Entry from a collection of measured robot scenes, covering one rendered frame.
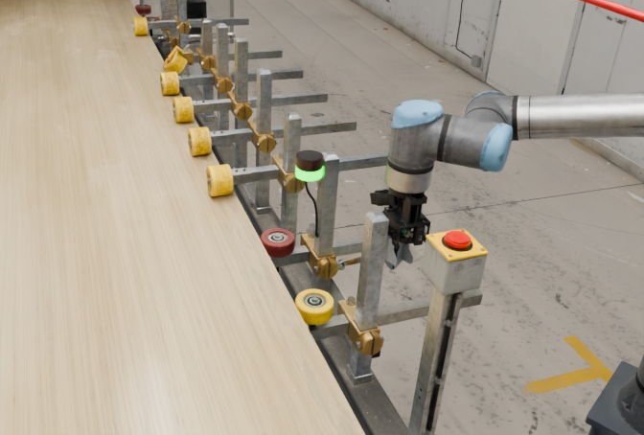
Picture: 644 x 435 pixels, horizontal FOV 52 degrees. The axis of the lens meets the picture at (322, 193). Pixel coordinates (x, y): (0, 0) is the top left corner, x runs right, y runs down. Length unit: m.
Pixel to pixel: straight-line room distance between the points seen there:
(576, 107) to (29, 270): 1.16
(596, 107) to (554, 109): 0.07
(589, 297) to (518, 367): 0.64
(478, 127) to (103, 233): 0.90
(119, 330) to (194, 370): 0.19
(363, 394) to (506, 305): 1.61
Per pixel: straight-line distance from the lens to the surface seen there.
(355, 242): 1.66
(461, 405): 2.51
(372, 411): 1.46
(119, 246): 1.58
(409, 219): 1.31
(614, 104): 1.34
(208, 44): 2.61
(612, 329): 3.08
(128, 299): 1.42
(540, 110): 1.34
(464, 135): 1.22
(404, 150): 1.25
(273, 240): 1.57
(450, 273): 1.01
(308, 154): 1.45
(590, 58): 4.72
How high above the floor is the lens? 1.76
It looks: 29 degrees down
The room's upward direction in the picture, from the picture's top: 4 degrees clockwise
